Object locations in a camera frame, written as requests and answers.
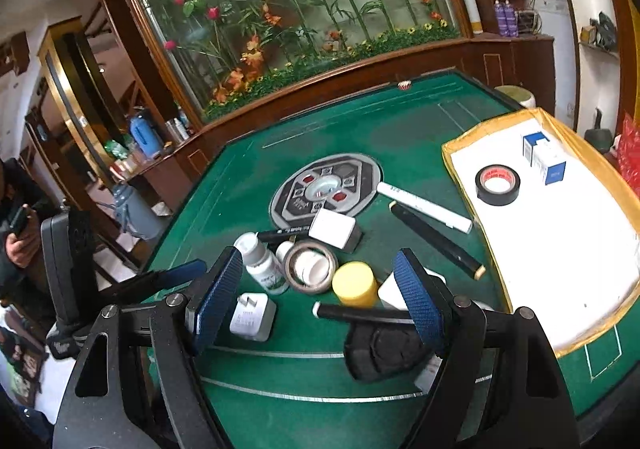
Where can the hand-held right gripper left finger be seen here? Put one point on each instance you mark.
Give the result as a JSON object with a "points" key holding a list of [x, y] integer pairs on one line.
{"points": [[217, 301]]}

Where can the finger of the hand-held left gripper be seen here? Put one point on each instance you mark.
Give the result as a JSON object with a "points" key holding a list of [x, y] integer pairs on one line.
{"points": [[182, 271], [145, 296]]}

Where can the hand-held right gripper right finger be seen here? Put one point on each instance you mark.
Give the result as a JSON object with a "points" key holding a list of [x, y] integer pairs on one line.
{"points": [[417, 301]]}

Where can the white pill bottle green label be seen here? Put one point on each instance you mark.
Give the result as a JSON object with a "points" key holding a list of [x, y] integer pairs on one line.
{"points": [[262, 264]]}

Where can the black pen white tips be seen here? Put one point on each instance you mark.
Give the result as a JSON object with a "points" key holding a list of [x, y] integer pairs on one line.
{"points": [[360, 313]]}

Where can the white bottle red label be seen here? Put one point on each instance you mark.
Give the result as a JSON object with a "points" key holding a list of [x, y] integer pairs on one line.
{"points": [[429, 376]]}

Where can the white and black box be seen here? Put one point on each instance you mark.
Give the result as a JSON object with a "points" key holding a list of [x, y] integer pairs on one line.
{"points": [[332, 229]]}

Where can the black electrical tape roll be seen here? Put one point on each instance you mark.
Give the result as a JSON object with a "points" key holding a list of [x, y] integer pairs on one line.
{"points": [[497, 185]]}

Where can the gold-lined white box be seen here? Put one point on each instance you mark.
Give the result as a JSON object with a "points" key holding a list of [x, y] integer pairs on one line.
{"points": [[560, 249]]}

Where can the blue and white carton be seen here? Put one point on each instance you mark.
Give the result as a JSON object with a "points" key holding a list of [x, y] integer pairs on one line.
{"points": [[542, 156]]}

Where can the white charger plug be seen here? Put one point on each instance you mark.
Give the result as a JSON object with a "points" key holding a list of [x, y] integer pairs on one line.
{"points": [[252, 318]]}

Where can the black fabric pouch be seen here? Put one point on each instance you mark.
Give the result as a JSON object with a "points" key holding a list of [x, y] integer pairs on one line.
{"points": [[385, 351]]}

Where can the long black stick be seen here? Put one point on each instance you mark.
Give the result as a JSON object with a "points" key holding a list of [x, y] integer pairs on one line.
{"points": [[435, 239]]}

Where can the black phone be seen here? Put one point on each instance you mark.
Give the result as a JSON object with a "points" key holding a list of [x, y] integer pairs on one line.
{"points": [[19, 220]]}

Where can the yellow round jar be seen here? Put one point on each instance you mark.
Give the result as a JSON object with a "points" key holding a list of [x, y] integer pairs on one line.
{"points": [[354, 285]]}

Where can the grey-blue water jug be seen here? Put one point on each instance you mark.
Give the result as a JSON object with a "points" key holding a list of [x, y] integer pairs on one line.
{"points": [[135, 214]]}

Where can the brown tape roll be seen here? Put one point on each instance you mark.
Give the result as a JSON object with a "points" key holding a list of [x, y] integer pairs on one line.
{"points": [[295, 279]]}

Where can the black marker pen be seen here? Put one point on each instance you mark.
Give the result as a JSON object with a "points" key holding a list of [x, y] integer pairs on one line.
{"points": [[280, 235]]}

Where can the long white marker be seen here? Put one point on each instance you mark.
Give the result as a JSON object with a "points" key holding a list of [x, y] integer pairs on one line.
{"points": [[425, 206]]}

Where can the blue kettle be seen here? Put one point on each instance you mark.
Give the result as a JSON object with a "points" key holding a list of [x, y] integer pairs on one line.
{"points": [[146, 134]]}

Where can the mahjong table centre panel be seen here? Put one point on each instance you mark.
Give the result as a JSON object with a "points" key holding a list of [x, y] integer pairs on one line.
{"points": [[325, 189]]}

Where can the gold framed glass door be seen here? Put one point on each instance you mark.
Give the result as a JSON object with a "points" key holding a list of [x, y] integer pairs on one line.
{"points": [[75, 94]]}

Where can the small red and white token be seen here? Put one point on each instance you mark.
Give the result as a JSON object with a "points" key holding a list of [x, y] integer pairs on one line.
{"points": [[403, 84]]}

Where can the pale green round stool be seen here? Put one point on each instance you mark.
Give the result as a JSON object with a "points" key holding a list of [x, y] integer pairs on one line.
{"points": [[515, 96]]}

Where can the dark vase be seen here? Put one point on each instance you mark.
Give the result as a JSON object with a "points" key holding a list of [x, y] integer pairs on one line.
{"points": [[600, 131]]}

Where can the red plastic bag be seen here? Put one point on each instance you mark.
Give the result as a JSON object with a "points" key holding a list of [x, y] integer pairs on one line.
{"points": [[630, 149]]}

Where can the artificial flower glass display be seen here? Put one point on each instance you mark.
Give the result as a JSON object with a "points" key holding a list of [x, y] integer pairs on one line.
{"points": [[280, 14]]}

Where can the dark tool on shelf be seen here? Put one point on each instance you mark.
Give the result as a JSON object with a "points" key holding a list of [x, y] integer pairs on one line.
{"points": [[602, 31]]}

